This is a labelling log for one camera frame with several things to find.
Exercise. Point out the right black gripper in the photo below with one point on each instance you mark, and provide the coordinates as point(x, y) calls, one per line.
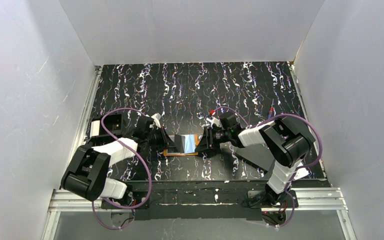
point(207, 139)

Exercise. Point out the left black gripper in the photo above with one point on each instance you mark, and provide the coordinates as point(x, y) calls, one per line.
point(162, 139)

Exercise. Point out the orange card holder wallet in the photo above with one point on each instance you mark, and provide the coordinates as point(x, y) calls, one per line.
point(191, 143)

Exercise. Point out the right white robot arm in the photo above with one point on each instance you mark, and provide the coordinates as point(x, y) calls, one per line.
point(287, 136)

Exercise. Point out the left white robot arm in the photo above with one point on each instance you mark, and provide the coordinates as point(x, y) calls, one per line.
point(87, 172)

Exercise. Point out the black flat slab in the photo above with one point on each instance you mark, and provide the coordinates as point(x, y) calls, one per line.
point(259, 156)

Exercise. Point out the blue red screwdriver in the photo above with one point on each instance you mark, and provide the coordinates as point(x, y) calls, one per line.
point(271, 110)

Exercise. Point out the white block in box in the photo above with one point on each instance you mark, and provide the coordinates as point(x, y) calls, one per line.
point(94, 128)

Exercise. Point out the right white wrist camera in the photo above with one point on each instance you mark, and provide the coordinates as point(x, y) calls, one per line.
point(212, 120)

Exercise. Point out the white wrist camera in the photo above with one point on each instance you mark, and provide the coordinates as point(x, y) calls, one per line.
point(156, 118)
point(212, 120)

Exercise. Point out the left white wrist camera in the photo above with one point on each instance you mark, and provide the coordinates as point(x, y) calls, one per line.
point(156, 118)

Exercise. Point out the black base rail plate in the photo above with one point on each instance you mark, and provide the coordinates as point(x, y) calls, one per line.
point(216, 199)

